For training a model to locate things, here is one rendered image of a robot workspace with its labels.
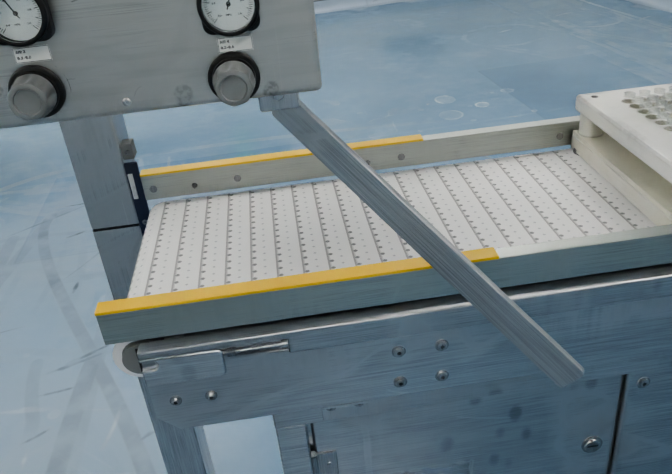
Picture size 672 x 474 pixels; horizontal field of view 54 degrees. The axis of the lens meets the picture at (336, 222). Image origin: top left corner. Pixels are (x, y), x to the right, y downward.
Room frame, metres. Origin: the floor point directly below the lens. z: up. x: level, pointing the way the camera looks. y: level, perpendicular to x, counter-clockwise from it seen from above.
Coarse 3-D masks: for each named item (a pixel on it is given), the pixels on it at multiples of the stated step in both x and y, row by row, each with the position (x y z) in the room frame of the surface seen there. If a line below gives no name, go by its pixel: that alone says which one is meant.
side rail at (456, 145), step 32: (480, 128) 0.76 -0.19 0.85; (512, 128) 0.75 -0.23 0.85; (544, 128) 0.75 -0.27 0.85; (576, 128) 0.75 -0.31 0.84; (288, 160) 0.72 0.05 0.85; (384, 160) 0.73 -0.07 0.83; (416, 160) 0.74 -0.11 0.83; (448, 160) 0.74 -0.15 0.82; (160, 192) 0.71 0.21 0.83; (192, 192) 0.72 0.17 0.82
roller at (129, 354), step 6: (132, 342) 0.46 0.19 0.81; (138, 342) 0.46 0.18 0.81; (126, 348) 0.46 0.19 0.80; (132, 348) 0.45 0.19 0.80; (126, 354) 0.45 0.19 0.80; (132, 354) 0.45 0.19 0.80; (126, 360) 0.45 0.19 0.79; (132, 360) 0.45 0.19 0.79; (126, 366) 0.45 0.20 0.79; (132, 366) 0.45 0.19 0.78; (138, 366) 0.45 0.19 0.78; (138, 372) 0.45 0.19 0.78
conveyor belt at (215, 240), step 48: (240, 192) 0.72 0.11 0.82; (288, 192) 0.70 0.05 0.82; (336, 192) 0.69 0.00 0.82; (432, 192) 0.67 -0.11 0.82; (480, 192) 0.66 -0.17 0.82; (528, 192) 0.64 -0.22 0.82; (576, 192) 0.63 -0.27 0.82; (144, 240) 0.63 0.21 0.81; (192, 240) 0.61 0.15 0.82; (240, 240) 0.60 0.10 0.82; (288, 240) 0.59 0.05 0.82; (336, 240) 0.58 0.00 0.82; (384, 240) 0.57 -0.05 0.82; (480, 240) 0.55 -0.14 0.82; (528, 240) 0.55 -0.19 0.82; (144, 288) 0.53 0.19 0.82; (192, 288) 0.52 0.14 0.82
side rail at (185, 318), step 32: (512, 256) 0.47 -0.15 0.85; (544, 256) 0.47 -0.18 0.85; (576, 256) 0.47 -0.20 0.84; (608, 256) 0.47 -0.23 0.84; (640, 256) 0.48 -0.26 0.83; (320, 288) 0.45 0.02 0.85; (352, 288) 0.46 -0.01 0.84; (384, 288) 0.46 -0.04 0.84; (416, 288) 0.46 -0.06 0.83; (448, 288) 0.46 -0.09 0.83; (128, 320) 0.44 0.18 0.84; (160, 320) 0.44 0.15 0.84; (192, 320) 0.45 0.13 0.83; (224, 320) 0.45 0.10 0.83; (256, 320) 0.45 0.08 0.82
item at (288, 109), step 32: (288, 96) 0.46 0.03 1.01; (288, 128) 0.47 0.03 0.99; (320, 128) 0.45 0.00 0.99; (320, 160) 0.45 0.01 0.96; (352, 160) 0.44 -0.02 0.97; (384, 192) 0.43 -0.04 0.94; (416, 224) 0.42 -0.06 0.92; (448, 256) 0.40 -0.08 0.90; (480, 288) 0.39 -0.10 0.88; (512, 320) 0.38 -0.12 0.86; (544, 352) 0.36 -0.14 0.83
